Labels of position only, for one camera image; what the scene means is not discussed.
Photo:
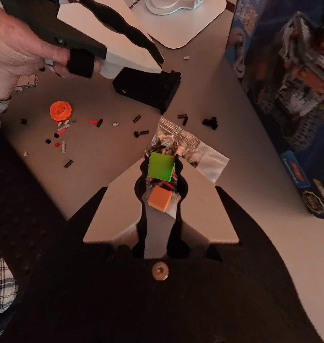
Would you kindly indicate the white booklet stand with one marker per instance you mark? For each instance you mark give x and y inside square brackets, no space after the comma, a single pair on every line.
[183,24]

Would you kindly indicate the green foam cube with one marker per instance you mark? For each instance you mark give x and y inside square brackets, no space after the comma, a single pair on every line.
[162,166]

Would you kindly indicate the person's left hand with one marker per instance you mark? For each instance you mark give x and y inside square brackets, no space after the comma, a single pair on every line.
[14,48]

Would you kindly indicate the black perforated building plate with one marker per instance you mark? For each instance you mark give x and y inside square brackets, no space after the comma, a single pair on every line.
[148,85]

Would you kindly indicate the orange gear wheel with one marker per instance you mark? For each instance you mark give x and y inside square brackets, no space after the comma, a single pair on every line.
[60,110]

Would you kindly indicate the orange foam cube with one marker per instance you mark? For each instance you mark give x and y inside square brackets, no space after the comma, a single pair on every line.
[159,199]

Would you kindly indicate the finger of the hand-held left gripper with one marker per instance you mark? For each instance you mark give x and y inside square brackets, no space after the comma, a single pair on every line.
[129,16]
[119,48]

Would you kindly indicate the grey axle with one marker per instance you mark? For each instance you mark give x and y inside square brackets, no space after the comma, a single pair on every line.
[63,146]
[63,127]

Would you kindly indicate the black perforated pad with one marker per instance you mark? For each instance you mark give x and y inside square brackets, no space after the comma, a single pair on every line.
[17,201]

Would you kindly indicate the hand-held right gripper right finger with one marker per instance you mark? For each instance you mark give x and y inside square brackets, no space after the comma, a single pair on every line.
[207,214]

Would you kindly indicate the black double connector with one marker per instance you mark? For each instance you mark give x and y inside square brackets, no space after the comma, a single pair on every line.
[68,164]

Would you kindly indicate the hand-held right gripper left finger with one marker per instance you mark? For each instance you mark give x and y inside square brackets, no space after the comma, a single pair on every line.
[116,214]

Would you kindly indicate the blue robot kit box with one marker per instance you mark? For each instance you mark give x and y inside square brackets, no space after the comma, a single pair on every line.
[285,147]

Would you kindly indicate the clear plastic parts bag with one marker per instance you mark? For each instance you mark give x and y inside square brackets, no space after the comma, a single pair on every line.
[204,158]

